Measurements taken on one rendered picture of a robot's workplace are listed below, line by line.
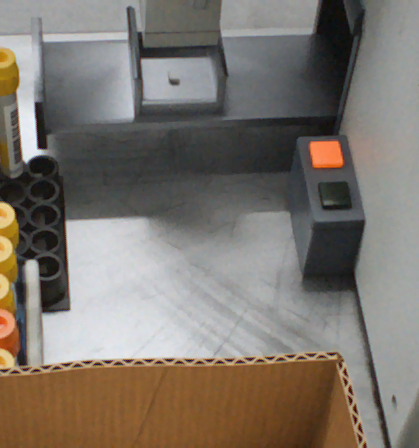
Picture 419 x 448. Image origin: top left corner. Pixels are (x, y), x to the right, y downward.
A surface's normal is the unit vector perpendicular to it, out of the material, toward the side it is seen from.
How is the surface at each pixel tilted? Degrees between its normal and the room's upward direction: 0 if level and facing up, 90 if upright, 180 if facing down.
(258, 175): 0
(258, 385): 86
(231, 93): 0
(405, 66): 90
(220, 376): 85
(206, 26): 90
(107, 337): 0
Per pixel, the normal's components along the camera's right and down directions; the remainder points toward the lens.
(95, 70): 0.07, -0.60
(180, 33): 0.11, 0.80
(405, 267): -0.99, 0.04
